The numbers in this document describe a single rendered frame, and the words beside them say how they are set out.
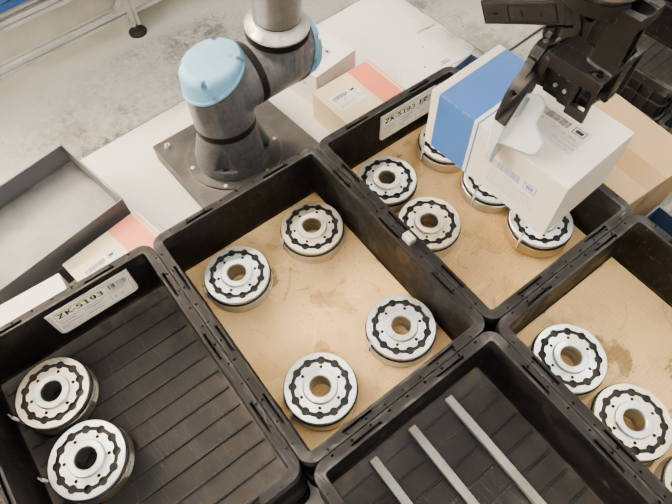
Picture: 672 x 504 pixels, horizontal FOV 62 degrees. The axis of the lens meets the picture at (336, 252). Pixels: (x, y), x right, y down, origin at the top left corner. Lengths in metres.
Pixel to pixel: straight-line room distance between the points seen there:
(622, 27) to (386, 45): 0.93
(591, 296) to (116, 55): 2.23
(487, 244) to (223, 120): 0.50
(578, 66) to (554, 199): 0.15
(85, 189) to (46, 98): 1.47
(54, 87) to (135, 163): 1.43
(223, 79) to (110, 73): 1.68
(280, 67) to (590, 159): 0.58
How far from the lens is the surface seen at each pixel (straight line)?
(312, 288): 0.88
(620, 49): 0.59
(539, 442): 0.85
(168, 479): 0.83
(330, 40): 1.32
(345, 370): 0.80
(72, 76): 2.69
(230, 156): 1.08
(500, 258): 0.94
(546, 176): 0.65
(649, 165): 1.10
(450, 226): 0.92
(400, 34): 1.48
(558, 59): 0.60
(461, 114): 0.69
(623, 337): 0.94
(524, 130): 0.64
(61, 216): 1.18
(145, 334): 0.91
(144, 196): 1.21
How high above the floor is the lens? 1.62
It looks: 60 degrees down
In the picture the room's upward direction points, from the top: 3 degrees counter-clockwise
